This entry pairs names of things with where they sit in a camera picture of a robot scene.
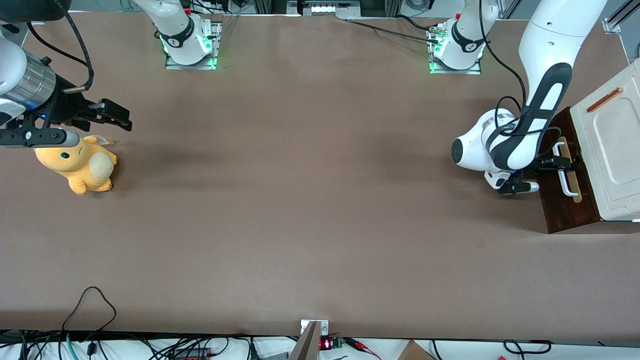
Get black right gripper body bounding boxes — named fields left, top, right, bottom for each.
left=20, top=75, right=107, bottom=130

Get white drawer handle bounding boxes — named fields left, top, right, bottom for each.
left=553, top=141, right=576, bottom=197

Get light wooden handle backplate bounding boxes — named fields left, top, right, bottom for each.
left=557, top=136, right=584, bottom=204

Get brown wooden drawer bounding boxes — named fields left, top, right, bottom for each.
left=538, top=106, right=595, bottom=234

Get orange plush toy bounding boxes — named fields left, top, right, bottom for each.
left=33, top=134, right=120, bottom=197

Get brown cabinet with white top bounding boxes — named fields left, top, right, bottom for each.
left=537, top=57, right=640, bottom=234

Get brown cardboard piece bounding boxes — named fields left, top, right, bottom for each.
left=397, top=339, right=437, bottom=360

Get white power strip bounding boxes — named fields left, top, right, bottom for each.
left=302, top=0, right=362, bottom=17

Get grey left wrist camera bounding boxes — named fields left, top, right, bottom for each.
left=497, top=181, right=540, bottom=196

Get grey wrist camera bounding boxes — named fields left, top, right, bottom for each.
left=0, top=127, right=81, bottom=149
left=497, top=181, right=540, bottom=196

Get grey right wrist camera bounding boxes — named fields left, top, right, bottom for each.
left=0, top=127, right=81, bottom=149

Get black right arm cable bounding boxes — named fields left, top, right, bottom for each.
left=27, top=12, right=96, bottom=94

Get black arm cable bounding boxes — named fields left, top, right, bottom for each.
left=27, top=12, right=96, bottom=94
left=478, top=0, right=564, bottom=153

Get orange cabinet top handle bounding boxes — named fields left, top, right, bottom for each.
left=586, top=87, right=625, bottom=114

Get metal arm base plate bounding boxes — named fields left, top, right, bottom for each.
left=428, top=25, right=484, bottom=76
left=164, top=20, right=224, bottom=71

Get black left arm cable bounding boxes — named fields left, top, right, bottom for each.
left=478, top=0, right=564, bottom=153

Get aluminium frame profile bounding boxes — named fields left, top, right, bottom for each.
left=602, top=0, right=640, bottom=35

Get black looped cable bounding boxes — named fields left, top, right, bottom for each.
left=61, top=286, right=118, bottom=335

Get black cable loop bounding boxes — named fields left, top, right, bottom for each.
left=502, top=338, right=554, bottom=355

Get black cable across table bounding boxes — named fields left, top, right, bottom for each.
left=344, top=14, right=442, bottom=45

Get red clip wires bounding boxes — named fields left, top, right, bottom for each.
left=344, top=337, right=383, bottom=360

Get metal table edge bracket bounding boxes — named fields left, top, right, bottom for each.
left=300, top=319, right=330, bottom=336

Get grey metal mount beam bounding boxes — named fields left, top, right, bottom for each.
left=287, top=321, right=321, bottom=360

